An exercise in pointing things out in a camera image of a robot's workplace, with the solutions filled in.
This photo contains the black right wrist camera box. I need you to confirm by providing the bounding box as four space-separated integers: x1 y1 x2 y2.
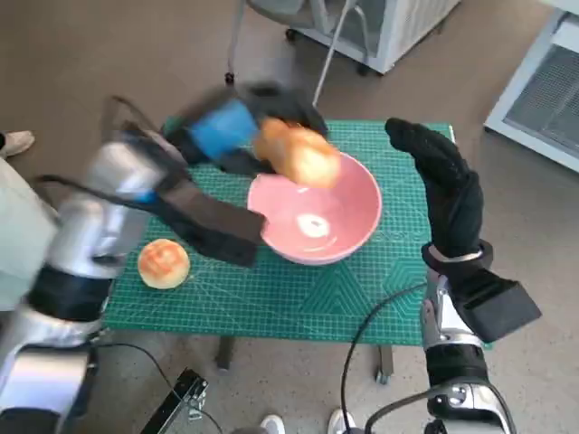
451 266 543 344

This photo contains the pink bowl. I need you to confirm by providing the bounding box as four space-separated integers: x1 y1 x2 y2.
246 151 384 267

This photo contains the white cabinet on casters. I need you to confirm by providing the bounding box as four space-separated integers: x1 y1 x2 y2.
284 0 462 76

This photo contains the round toy bun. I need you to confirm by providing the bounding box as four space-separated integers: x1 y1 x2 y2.
137 238 190 290

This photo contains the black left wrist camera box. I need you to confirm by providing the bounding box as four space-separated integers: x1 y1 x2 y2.
153 180 268 268

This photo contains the person's beige shoe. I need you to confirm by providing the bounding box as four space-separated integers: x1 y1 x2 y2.
0 129 36 157

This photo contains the black and silver metal stand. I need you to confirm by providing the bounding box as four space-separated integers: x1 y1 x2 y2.
139 368 210 434

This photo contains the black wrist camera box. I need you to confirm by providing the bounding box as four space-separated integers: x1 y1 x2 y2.
451 266 543 344
153 180 268 268

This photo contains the thin black floor cable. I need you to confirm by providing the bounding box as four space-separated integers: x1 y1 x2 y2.
92 343 171 394

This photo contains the person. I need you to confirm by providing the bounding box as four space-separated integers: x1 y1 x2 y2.
0 157 62 313

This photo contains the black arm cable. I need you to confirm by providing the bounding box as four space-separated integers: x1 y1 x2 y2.
339 282 429 434
34 174 159 218
365 391 435 434

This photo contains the person's white shoe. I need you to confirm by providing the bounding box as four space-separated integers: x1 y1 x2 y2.
327 408 356 434
260 413 286 434

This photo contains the long braided toy bread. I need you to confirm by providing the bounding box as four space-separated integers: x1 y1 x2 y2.
252 116 341 189

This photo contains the black table leg with caster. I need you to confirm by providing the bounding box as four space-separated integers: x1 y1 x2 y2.
374 345 394 385

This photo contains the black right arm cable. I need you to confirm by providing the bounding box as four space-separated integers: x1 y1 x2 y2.
365 391 435 434
339 282 429 434

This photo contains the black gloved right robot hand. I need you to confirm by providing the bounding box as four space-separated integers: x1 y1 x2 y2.
384 117 485 261

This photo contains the green cutting mat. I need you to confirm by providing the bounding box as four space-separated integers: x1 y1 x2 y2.
102 118 494 348

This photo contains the white cabinet with grey mesh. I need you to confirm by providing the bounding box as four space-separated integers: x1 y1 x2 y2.
483 8 579 173

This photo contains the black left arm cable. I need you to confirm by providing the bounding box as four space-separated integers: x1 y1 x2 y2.
34 174 159 218

